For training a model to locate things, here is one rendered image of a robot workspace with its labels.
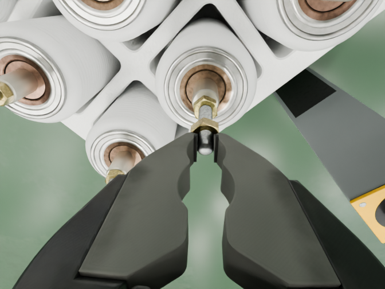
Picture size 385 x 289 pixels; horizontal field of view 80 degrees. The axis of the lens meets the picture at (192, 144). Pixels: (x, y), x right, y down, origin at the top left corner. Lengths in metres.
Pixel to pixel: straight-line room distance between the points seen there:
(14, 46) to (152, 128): 0.14
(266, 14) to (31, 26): 0.20
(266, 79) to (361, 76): 0.29
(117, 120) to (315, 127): 0.23
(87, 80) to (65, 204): 0.56
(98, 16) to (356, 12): 0.20
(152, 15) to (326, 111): 0.23
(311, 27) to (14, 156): 0.69
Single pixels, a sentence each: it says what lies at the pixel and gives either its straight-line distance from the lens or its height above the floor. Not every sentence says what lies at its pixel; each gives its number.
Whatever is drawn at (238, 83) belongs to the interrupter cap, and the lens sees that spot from 0.22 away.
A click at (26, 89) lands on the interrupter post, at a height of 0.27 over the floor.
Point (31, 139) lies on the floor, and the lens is 0.67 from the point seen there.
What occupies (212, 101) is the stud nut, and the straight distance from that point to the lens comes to 0.17.
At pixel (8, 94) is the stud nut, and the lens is 0.24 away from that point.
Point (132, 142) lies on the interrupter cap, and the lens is 0.25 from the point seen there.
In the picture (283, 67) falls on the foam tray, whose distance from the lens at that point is 0.30.
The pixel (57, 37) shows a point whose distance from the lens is 0.26.
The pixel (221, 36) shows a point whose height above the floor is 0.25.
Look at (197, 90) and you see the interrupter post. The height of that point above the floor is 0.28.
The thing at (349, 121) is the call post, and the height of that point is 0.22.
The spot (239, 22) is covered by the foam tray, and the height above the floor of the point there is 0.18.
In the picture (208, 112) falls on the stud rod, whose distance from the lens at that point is 0.16.
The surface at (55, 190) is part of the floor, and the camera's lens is 0.76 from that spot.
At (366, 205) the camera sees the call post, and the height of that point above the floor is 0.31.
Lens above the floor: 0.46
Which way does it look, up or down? 58 degrees down
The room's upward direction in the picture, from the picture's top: 175 degrees counter-clockwise
